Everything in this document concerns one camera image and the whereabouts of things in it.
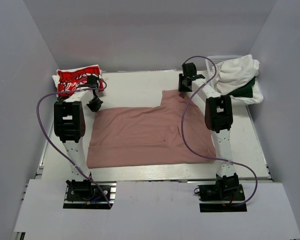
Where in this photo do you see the green and white t shirt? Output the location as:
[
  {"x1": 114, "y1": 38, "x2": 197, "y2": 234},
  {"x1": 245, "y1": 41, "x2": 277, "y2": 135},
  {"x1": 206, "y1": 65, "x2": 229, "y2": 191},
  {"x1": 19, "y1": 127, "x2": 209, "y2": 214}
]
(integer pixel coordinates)
[{"x1": 228, "y1": 76, "x2": 264, "y2": 107}]

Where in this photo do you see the pink t shirt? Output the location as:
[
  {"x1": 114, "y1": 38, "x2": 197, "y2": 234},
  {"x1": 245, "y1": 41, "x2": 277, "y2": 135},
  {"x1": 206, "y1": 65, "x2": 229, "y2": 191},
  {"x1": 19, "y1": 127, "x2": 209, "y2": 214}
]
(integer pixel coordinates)
[{"x1": 86, "y1": 90, "x2": 216, "y2": 169}]

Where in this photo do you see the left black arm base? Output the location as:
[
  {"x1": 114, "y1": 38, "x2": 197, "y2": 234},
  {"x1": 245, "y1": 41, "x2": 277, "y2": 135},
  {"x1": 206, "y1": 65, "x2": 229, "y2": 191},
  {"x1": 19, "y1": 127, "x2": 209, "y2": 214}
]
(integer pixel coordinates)
[{"x1": 63, "y1": 180, "x2": 116, "y2": 210}]

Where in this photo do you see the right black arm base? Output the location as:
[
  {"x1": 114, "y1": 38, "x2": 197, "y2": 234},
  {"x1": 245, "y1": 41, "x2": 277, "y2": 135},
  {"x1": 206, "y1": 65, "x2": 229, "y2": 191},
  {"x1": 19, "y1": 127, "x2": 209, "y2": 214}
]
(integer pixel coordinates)
[{"x1": 193, "y1": 184, "x2": 248, "y2": 213}]

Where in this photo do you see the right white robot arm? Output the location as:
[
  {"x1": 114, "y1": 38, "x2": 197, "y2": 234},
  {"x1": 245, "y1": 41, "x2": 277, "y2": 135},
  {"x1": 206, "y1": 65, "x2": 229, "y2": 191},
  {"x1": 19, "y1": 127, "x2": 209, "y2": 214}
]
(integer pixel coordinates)
[{"x1": 178, "y1": 62, "x2": 238, "y2": 180}]

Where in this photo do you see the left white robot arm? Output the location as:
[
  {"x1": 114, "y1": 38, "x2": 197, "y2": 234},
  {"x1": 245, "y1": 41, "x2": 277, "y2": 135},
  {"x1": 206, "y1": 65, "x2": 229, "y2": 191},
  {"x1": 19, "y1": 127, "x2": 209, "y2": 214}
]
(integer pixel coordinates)
[{"x1": 53, "y1": 75, "x2": 105, "y2": 178}]

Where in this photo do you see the folded red coca-cola t shirt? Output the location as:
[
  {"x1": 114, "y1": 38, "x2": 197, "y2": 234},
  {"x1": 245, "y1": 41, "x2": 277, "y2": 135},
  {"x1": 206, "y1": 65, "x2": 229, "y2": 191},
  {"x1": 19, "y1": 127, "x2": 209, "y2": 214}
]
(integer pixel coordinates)
[{"x1": 52, "y1": 64, "x2": 106, "y2": 98}]

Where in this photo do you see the white plastic basket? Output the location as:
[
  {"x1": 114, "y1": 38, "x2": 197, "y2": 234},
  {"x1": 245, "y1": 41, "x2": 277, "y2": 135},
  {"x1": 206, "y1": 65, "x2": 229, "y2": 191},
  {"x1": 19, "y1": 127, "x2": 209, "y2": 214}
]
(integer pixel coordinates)
[{"x1": 205, "y1": 55, "x2": 242, "y2": 79}]

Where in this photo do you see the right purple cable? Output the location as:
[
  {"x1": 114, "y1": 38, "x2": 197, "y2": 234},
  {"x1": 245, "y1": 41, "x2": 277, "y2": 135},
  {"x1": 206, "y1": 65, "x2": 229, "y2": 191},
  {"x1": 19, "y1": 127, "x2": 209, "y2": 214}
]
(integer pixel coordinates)
[{"x1": 180, "y1": 55, "x2": 259, "y2": 206}]

